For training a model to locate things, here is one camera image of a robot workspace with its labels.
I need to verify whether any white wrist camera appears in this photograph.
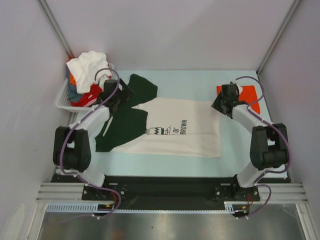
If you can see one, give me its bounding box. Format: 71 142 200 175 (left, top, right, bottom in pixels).
94 74 112 86
230 80 243 95

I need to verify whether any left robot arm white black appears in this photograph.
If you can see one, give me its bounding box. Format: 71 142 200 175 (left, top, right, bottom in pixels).
53 78 134 200

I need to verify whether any aluminium frame rail front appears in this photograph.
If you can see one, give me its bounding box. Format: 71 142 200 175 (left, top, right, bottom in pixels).
36 182 308 204

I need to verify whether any left aluminium corner post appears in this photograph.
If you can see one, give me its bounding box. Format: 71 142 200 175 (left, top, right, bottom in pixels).
36 0 74 58

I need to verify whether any grey blue garment in basket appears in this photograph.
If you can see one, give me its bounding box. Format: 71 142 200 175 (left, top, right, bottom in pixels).
65 67 83 103

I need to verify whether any white slotted cable duct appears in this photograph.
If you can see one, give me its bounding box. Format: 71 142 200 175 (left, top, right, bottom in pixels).
46 202 246 214

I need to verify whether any white t shirt in basket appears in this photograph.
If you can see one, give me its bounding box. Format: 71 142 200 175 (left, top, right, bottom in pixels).
66 50 112 94

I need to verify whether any orange garment in basket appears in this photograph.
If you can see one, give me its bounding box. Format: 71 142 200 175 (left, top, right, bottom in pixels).
69 73 76 86

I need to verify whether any aluminium corner post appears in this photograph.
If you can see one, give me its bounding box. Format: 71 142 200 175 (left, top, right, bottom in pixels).
36 0 74 58
256 0 302 77

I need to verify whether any cream and green t shirt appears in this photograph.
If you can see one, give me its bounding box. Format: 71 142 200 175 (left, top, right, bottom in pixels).
95 74 221 158

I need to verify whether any white plastic laundry basket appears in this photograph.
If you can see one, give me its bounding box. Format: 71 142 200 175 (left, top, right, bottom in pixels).
55 70 113 113

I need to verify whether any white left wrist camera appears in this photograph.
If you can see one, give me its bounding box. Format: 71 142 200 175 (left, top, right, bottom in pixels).
94 74 112 86

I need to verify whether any red t shirt in basket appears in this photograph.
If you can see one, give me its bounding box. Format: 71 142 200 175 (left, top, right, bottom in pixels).
70 84 103 107

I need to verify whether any right aluminium corner post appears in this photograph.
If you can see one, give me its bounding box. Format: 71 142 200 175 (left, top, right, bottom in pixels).
256 0 302 77

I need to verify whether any folded orange t shirt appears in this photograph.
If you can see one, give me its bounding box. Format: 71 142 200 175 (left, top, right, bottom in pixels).
216 85 261 115

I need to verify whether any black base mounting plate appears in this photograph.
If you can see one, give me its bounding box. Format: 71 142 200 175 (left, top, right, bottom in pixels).
40 174 265 211

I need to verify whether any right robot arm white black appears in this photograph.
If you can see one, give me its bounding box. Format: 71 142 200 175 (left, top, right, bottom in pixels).
211 83 291 201

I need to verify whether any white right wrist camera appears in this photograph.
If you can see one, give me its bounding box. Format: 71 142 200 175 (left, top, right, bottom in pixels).
230 80 243 95

